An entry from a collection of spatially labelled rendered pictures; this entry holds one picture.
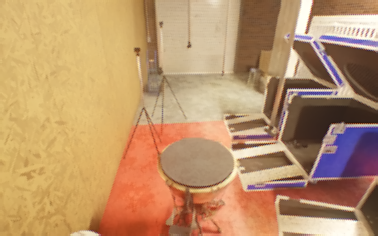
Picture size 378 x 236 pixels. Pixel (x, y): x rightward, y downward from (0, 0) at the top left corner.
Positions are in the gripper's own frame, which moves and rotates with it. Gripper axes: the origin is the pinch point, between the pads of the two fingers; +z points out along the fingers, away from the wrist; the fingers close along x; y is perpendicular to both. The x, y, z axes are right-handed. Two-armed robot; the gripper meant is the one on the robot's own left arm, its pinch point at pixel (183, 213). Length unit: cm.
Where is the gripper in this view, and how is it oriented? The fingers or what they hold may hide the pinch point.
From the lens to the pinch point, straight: 134.7
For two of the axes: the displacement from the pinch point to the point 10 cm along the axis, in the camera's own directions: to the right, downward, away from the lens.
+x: -9.8, -0.9, 1.7
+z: 1.8, -7.4, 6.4
